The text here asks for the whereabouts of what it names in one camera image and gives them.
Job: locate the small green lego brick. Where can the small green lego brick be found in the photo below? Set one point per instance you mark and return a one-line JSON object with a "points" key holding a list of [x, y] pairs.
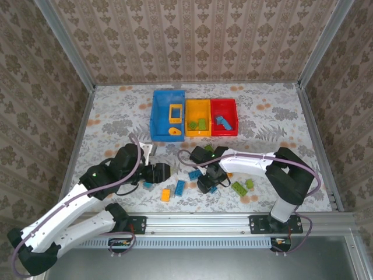
{"points": [[192, 125]]}

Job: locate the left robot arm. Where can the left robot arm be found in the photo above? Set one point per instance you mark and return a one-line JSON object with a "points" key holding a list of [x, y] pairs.
{"points": [[58, 210]]}

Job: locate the aluminium corner post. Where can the aluminium corner post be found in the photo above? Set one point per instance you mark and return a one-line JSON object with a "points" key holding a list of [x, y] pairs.
{"points": [[66, 43], [320, 43]]}

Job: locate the yellow lego window frame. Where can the yellow lego window frame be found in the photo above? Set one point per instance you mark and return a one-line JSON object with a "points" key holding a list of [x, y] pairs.
{"points": [[176, 106]]}

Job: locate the grey metal panel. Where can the grey metal panel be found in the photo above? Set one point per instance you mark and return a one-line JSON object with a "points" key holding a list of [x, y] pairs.
{"points": [[204, 265]]}

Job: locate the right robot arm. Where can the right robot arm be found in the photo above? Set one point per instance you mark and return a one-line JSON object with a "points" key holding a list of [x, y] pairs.
{"points": [[247, 163]]}

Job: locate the red plastic bin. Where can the red plastic bin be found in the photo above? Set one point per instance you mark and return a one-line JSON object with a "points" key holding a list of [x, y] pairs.
{"points": [[224, 108]]}

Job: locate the orange sloped lego brick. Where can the orange sloped lego brick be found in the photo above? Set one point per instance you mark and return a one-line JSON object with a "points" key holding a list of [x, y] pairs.
{"points": [[174, 132]]}

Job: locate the aluminium side rail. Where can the aluminium side rail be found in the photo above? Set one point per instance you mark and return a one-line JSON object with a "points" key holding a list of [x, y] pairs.
{"points": [[78, 137], [316, 131]]}

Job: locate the blue sloped lego brick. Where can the blue sloped lego brick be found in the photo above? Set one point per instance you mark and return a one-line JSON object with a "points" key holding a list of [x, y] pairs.
{"points": [[219, 119]]}

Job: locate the aluminium wall rail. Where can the aluminium wall rail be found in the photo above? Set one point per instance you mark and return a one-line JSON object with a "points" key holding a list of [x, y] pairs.
{"points": [[198, 82]]}

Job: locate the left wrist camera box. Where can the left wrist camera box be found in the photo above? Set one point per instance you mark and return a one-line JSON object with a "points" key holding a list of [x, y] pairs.
{"points": [[144, 150]]}

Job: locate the yellow plastic bin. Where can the yellow plastic bin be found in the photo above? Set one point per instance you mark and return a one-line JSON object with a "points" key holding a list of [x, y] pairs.
{"points": [[198, 109]]}

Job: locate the small blue lego brick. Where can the small blue lego brick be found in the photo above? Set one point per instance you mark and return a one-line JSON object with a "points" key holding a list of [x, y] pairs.
{"points": [[147, 185]]}

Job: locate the small green lego piece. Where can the small green lego piece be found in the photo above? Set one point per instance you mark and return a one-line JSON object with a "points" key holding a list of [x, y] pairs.
{"points": [[249, 183]]}

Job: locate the blue plastic bin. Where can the blue plastic bin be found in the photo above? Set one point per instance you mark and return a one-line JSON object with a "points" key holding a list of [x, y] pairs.
{"points": [[160, 116]]}

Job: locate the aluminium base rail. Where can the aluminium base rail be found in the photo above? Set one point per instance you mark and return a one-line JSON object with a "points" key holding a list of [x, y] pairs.
{"points": [[198, 223]]}

